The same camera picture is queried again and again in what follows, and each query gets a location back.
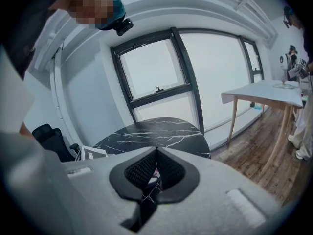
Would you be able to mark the person's black shirt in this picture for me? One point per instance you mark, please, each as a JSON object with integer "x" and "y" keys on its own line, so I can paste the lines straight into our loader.
{"x": 24, "y": 33}

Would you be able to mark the black office chair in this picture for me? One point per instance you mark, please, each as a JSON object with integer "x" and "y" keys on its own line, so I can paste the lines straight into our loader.
{"x": 51, "y": 141}

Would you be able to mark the narrow black-framed window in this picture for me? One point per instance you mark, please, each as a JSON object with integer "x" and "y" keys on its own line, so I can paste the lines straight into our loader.
{"x": 252, "y": 57}

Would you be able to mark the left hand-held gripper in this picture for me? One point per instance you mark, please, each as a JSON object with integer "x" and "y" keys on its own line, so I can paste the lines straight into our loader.
{"x": 91, "y": 153}

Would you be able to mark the person's right forearm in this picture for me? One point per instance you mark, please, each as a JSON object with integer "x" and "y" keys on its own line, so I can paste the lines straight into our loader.
{"x": 25, "y": 131}

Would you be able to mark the black head camera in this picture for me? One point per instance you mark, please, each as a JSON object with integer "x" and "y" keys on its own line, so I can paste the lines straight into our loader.
{"x": 124, "y": 27}

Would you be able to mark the white wall pipe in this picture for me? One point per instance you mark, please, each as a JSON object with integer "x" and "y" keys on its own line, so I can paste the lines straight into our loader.
{"x": 60, "y": 101}

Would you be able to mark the person's head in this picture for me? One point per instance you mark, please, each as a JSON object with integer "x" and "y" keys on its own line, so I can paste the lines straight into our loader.
{"x": 93, "y": 6}

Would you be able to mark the round black marble table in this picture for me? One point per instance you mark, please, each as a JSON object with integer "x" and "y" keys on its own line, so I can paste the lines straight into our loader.
{"x": 156, "y": 133}

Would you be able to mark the round glass plate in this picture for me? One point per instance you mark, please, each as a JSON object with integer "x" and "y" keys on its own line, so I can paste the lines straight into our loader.
{"x": 283, "y": 85}

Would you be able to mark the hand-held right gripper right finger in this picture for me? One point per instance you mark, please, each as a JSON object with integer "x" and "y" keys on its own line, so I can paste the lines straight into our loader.
{"x": 215, "y": 199}

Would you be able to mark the large black-framed window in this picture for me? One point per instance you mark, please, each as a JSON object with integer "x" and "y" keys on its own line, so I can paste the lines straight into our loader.
{"x": 151, "y": 67}

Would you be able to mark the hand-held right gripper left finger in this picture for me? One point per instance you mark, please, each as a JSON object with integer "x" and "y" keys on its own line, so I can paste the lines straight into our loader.
{"x": 97, "y": 192}

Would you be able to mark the white table with wooden legs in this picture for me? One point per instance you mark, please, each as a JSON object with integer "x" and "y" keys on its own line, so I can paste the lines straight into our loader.
{"x": 264, "y": 92}

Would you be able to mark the white ceiling pipes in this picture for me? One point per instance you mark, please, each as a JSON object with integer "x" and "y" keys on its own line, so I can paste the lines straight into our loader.
{"x": 220, "y": 8}

